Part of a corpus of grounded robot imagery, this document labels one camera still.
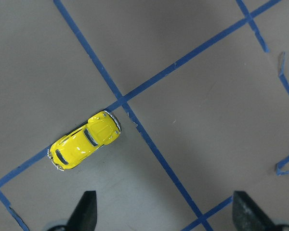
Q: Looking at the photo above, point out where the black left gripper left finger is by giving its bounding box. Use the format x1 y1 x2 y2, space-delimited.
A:
66 191 97 231

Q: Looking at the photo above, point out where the yellow toy beetle car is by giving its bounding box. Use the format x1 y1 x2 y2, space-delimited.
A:
47 110 121 171

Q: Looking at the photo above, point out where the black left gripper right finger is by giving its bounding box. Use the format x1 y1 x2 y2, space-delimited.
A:
232 191 276 231

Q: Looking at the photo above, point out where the brown paper table cover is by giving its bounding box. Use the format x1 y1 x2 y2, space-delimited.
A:
0 0 289 231

